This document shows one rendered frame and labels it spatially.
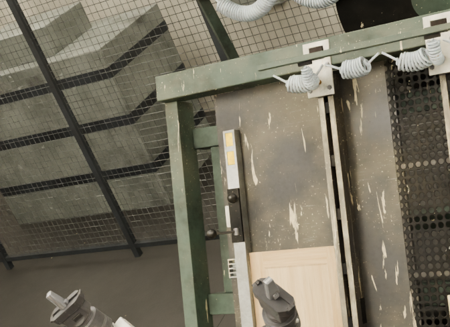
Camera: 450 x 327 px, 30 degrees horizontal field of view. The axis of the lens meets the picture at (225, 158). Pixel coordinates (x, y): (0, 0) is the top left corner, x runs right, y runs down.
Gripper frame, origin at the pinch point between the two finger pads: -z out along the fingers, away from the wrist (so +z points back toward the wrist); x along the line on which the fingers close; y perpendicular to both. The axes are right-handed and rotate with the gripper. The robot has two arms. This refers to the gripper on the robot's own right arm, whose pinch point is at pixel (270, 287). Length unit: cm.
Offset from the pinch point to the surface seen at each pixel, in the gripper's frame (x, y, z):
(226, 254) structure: 81, 28, 89
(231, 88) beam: 99, 64, 38
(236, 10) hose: 134, 97, 38
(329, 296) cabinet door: 33, 38, 82
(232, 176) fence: 86, 45, 61
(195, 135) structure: 114, 50, 60
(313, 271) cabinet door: 43, 40, 78
